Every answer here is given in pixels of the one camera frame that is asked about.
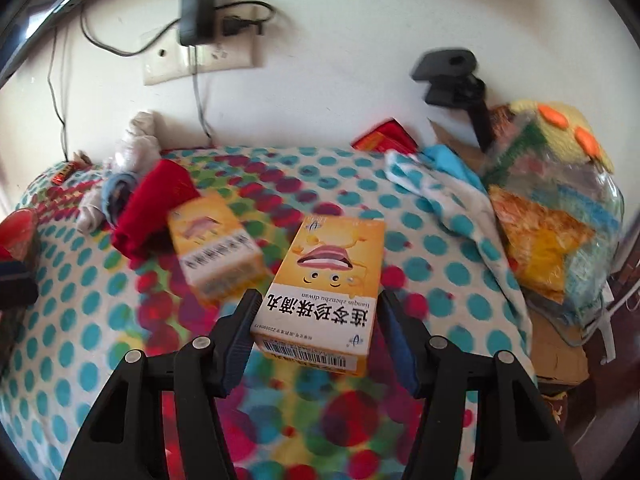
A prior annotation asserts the black power adapter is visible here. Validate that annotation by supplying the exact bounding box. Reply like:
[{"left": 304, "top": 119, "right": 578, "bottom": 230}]
[{"left": 179, "top": 0, "right": 218, "bottom": 48}]

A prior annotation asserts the red sock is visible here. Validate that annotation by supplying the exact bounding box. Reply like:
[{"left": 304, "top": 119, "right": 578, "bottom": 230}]
[{"left": 111, "top": 157, "right": 198, "bottom": 261}]

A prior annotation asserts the red candy wrapper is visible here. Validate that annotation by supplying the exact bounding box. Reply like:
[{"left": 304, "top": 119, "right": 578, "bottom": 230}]
[{"left": 52, "top": 160, "right": 83, "bottom": 186}]

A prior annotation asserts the black wall plug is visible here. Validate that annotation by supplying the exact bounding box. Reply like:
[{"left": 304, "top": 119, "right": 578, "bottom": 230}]
[{"left": 219, "top": 2, "right": 276, "bottom": 38}]

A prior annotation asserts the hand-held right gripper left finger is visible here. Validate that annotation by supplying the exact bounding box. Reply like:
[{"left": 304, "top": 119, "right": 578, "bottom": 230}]
[{"left": 59, "top": 287, "right": 261, "bottom": 480}]

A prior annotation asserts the clear plastic bag of snacks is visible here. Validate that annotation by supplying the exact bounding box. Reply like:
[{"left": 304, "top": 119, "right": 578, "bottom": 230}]
[{"left": 482, "top": 110, "right": 626, "bottom": 346}]

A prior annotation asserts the red packet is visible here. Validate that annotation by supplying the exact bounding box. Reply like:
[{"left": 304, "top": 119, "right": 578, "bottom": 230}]
[{"left": 352, "top": 119, "right": 418, "bottom": 153}]

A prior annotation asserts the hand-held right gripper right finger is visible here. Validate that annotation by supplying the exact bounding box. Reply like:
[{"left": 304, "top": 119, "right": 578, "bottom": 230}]
[{"left": 379, "top": 290, "right": 583, "bottom": 480}]

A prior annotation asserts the black clamp stand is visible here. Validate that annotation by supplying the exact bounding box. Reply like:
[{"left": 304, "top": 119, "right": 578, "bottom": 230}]
[{"left": 410, "top": 47, "right": 493, "bottom": 151}]

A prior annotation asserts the polka dot tablecloth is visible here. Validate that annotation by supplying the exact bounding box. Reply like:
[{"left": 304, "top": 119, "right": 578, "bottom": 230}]
[{"left": 0, "top": 145, "right": 538, "bottom": 480}]

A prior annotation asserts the red round basin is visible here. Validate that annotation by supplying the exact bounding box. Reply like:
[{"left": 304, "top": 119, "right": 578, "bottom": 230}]
[{"left": 0, "top": 210, "right": 42, "bottom": 376}]

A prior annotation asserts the black television cable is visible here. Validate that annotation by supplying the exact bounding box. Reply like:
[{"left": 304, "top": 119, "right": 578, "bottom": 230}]
[
  {"left": 47, "top": 27, "right": 68, "bottom": 161},
  {"left": 80, "top": 15, "right": 183, "bottom": 57}
]

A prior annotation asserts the black adapter cable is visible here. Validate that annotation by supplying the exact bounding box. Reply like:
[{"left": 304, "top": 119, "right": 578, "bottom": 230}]
[{"left": 192, "top": 45, "right": 213, "bottom": 141}]

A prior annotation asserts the wall-mounted television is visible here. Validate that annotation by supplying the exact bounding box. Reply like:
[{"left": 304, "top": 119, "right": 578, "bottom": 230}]
[{"left": 0, "top": 0, "right": 146, "bottom": 86}]

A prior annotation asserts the grey sock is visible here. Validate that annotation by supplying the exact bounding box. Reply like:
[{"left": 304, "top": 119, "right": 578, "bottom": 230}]
[{"left": 77, "top": 195, "right": 108, "bottom": 233}]

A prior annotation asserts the orange medicine box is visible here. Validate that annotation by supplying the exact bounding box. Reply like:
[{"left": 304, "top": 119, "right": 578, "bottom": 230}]
[
  {"left": 252, "top": 212, "right": 387, "bottom": 378},
  {"left": 166, "top": 192, "right": 266, "bottom": 306}
]

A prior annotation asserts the yellow plush toy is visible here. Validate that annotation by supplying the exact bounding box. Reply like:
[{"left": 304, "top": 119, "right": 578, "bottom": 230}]
[{"left": 507, "top": 99, "right": 615, "bottom": 173}]

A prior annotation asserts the blue sock roll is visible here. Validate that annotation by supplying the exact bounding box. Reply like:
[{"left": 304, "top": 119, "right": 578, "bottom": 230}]
[{"left": 102, "top": 172, "right": 138, "bottom": 226}]

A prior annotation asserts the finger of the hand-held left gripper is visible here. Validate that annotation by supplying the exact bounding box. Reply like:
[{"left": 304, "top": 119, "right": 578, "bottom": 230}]
[{"left": 0, "top": 259, "right": 40, "bottom": 312}]

